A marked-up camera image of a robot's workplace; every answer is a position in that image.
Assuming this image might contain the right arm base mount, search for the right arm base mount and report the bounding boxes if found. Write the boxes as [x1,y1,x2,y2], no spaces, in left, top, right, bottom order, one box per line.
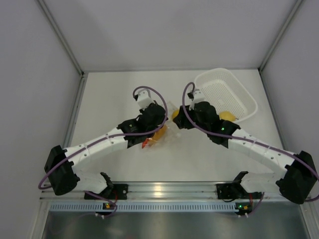
[216,171,262,202]

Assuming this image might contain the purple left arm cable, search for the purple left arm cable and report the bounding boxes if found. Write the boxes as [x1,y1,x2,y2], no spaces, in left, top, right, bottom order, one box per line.
[37,86,168,190]

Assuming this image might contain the yellow fake pear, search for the yellow fake pear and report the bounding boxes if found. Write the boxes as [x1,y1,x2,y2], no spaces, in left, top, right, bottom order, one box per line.
[219,111,238,121]

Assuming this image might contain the fake carrot with green leaves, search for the fake carrot with green leaves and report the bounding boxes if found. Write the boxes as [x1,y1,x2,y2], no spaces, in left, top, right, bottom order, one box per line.
[142,138,149,149]

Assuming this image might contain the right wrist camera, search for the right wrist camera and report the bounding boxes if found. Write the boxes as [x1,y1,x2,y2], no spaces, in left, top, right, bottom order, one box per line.
[187,89,205,105]

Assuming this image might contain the aluminium mounting rail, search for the aluminium mounting rail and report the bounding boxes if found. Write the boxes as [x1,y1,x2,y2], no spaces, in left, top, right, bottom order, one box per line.
[40,182,286,202]

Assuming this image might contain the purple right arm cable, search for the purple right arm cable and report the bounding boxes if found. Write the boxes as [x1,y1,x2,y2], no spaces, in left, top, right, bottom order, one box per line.
[182,82,319,202]

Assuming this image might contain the orange fake fruit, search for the orange fake fruit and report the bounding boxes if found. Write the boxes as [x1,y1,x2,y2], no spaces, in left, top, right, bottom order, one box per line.
[152,125,167,142]

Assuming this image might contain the yellow fake lemon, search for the yellow fake lemon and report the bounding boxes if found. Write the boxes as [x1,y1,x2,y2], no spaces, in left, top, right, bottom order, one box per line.
[171,110,179,120]

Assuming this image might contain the white perforated plastic basket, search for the white perforated plastic basket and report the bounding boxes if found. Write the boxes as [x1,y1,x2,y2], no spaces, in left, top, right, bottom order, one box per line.
[194,68,258,123]

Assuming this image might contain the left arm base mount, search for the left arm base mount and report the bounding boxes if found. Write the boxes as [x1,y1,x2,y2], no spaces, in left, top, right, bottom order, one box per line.
[84,182,129,200]

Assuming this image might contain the white slotted cable duct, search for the white slotted cable duct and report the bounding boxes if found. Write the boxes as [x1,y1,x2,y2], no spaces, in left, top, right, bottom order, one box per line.
[50,202,243,212]

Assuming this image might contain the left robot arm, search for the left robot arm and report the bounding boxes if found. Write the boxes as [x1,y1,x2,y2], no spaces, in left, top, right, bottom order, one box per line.
[44,102,168,199]

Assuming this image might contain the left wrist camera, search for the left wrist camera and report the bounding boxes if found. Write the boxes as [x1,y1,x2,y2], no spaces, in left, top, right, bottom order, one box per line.
[137,89,154,110]

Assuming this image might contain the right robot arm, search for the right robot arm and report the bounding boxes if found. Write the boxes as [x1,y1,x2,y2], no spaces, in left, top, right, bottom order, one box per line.
[172,101,319,204]

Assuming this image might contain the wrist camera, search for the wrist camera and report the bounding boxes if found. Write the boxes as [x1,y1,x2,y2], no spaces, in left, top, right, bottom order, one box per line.
[137,89,154,110]
[187,89,205,105]

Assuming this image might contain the clear zip top bag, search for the clear zip top bag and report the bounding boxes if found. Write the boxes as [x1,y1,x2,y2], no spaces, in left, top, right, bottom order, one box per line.
[142,101,181,150]

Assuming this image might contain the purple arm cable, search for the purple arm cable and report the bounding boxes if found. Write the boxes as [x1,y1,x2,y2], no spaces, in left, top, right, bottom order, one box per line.
[37,86,168,190]
[182,82,319,202]

